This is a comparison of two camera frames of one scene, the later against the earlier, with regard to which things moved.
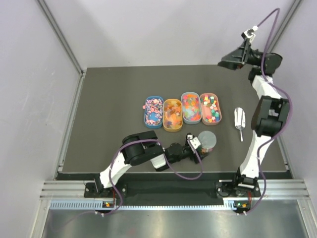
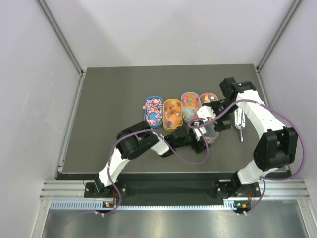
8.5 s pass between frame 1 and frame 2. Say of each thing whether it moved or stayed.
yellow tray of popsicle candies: stayed
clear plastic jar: moved
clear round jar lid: moved
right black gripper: moved
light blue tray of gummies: stayed
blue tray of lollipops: stayed
